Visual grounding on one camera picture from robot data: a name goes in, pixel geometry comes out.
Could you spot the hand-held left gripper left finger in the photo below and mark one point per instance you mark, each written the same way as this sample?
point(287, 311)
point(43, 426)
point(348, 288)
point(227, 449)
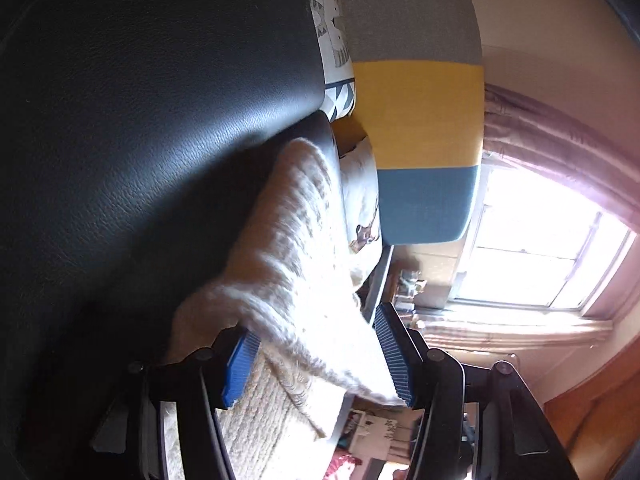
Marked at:
point(240, 370)

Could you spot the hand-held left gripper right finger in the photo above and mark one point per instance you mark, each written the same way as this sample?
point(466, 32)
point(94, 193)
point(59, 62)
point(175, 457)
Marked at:
point(397, 355)

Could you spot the white knitted sweater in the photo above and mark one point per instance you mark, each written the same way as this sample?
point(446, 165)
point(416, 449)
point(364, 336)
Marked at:
point(300, 270)

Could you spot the pink sheer curtain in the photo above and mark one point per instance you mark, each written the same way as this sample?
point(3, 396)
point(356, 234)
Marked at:
point(550, 130)
point(500, 330)

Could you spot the deer print cushion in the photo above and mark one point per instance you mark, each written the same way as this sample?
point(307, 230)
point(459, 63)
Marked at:
point(362, 195)

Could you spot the window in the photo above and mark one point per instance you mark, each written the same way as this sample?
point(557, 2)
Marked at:
point(540, 240)

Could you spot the grey yellow teal sofa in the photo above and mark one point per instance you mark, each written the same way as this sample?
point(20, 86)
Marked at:
point(420, 110)

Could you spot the black leather ottoman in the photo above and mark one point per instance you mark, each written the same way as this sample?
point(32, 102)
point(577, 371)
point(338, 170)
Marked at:
point(125, 135)

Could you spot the geometric print cushion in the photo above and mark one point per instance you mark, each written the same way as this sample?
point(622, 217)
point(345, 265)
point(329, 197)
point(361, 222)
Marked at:
point(332, 35)

